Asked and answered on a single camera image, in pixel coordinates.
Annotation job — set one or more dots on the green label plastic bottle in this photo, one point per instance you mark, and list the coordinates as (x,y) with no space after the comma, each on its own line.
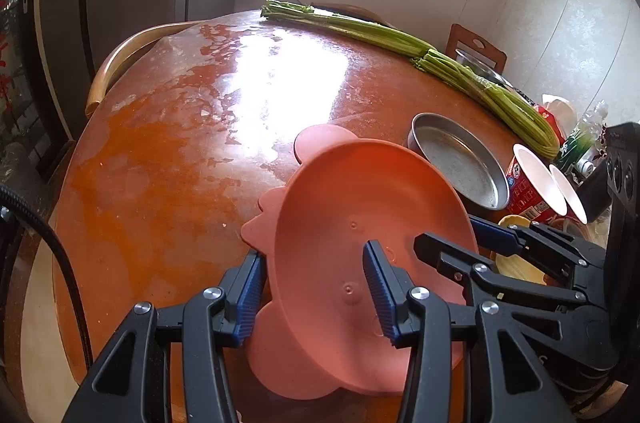
(587,133)

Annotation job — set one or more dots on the red snack bag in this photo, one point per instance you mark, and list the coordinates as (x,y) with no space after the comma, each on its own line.
(550,119)

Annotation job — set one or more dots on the yellow plastic plate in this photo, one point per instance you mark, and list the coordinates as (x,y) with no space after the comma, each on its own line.
(515,266)

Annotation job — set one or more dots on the shallow metal pan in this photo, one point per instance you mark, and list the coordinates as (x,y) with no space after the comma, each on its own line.
(462,158)

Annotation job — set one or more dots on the long green celery bunch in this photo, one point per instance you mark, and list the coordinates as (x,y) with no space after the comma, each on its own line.
(371,32)

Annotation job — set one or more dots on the curved wooden chair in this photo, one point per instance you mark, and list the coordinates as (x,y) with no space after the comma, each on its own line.
(123,56)

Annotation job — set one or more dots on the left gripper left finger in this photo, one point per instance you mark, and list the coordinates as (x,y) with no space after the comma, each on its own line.
(130,379)

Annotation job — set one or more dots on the white plastic bag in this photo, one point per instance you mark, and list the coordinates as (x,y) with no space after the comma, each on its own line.
(563,113)

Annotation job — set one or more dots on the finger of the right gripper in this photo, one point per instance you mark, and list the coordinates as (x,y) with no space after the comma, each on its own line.
(492,237)
(453,265)

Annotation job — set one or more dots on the wooden chair back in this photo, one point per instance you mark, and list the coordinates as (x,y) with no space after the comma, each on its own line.
(461,38)

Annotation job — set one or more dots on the metal bowl on chair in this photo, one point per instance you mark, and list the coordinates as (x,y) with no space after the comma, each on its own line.
(481,69)

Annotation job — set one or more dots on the dark refrigerator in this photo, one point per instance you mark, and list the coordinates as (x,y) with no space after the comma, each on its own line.
(50,52)

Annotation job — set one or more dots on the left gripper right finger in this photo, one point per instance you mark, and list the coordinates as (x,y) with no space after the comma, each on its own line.
(504,380)

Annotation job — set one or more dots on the pink plastic plate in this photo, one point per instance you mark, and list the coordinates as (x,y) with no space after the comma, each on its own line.
(320,331)

